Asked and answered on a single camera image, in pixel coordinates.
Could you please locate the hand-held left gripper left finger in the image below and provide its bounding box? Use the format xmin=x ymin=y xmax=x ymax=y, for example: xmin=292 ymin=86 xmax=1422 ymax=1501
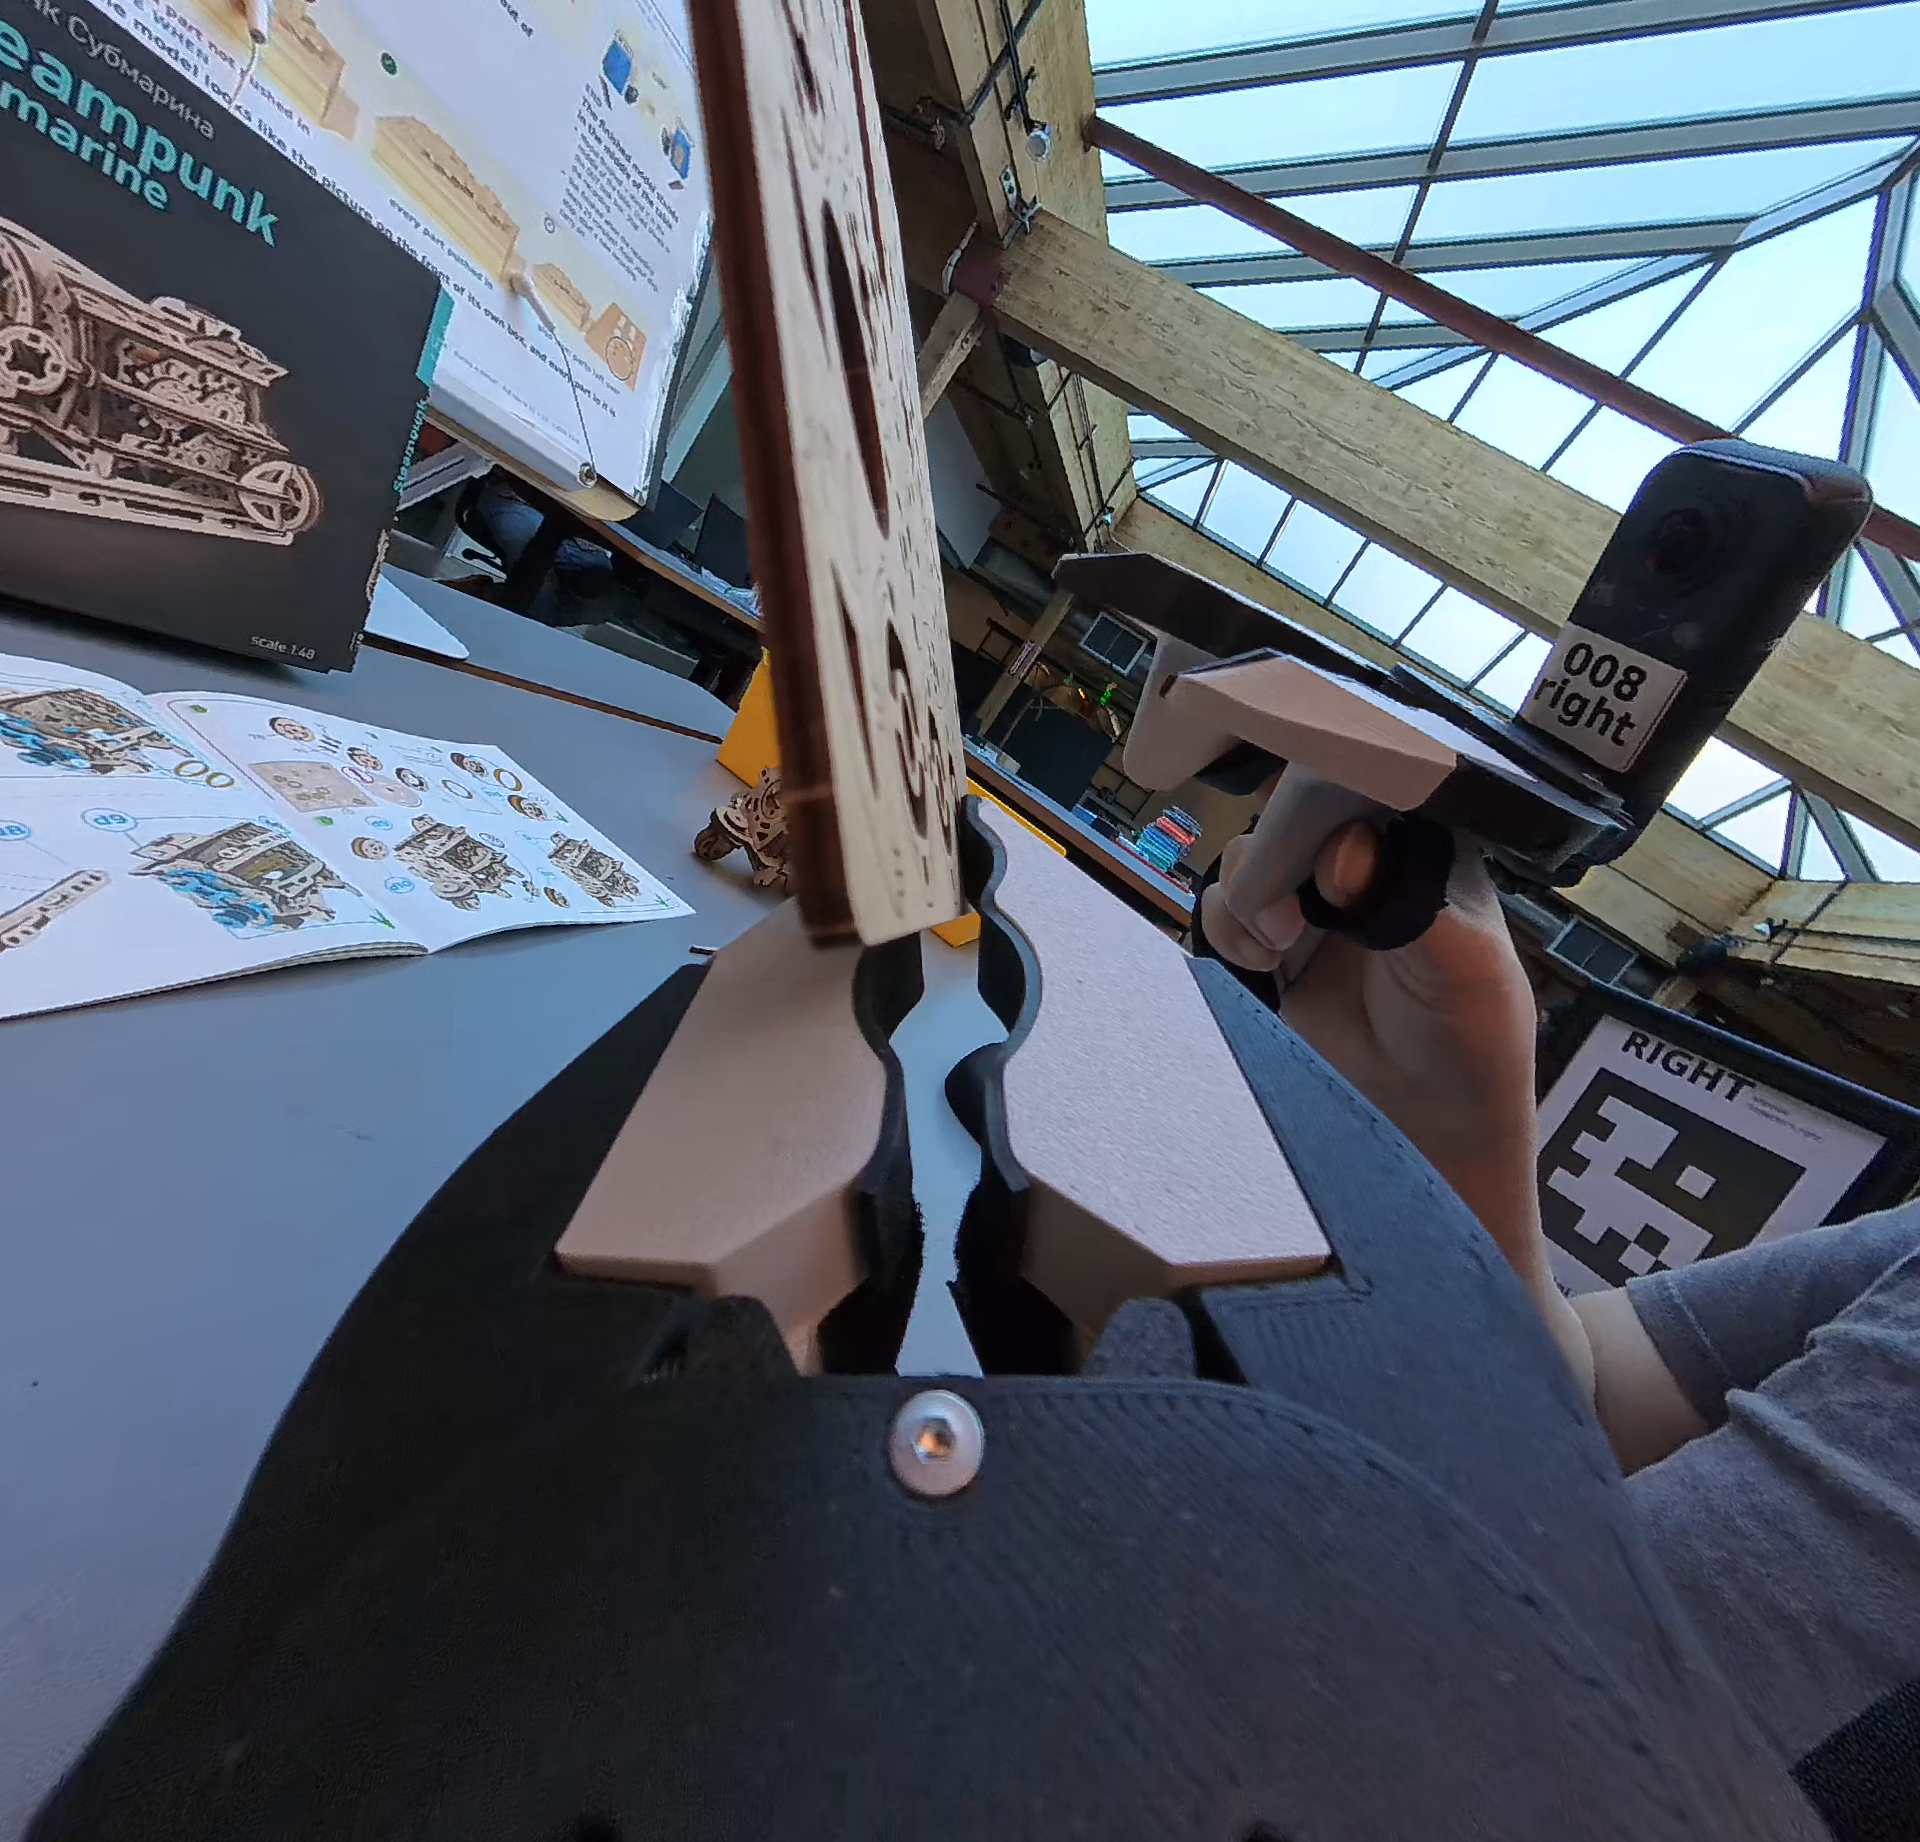
xmin=553 ymin=905 xmax=931 ymax=1376

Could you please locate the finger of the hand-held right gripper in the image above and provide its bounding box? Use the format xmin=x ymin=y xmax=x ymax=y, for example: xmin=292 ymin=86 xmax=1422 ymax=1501
xmin=1123 ymin=664 xmax=1470 ymax=812
xmin=1050 ymin=548 xmax=1519 ymax=753

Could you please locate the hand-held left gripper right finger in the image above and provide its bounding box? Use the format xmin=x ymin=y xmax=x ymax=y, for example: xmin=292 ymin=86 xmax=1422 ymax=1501
xmin=945 ymin=798 xmax=1338 ymax=1357

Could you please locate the laser-cut wooden parts sheet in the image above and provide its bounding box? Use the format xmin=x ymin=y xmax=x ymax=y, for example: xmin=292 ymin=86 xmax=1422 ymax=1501
xmin=679 ymin=0 xmax=976 ymax=952

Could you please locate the partly built wooden model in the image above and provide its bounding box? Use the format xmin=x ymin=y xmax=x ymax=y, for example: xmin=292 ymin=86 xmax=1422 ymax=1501
xmin=692 ymin=768 xmax=812 ymax=896

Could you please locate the model instruction booklet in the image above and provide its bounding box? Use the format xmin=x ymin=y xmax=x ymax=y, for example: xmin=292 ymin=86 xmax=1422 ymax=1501
xmin=0 ymin=651 xmax=694 ymax=1025

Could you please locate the black model kit box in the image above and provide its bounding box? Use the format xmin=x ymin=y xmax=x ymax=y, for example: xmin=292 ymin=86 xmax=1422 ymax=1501
xmin=0 ymin=0 xmax=459 ymax=676

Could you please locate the person's right hand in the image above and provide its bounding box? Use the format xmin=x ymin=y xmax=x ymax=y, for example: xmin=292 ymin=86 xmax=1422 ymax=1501
xmin=1201 ymin=822 xmax=1562 ymax=1251

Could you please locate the yellow plastic bin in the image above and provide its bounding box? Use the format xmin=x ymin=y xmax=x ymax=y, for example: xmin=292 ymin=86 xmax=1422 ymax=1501
xmin=719 ymin=651 xmax=1070 ymax=952

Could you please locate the framed marker sign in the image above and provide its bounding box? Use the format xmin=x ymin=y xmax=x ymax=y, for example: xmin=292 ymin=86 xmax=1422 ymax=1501
xmin=1533 ymin=1010 xmax=1894 ymax=1297

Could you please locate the instruction poster board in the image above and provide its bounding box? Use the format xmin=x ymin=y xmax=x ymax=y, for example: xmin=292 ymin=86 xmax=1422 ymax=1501
xmin=30 ymin=0 xmax=714 ymax=526

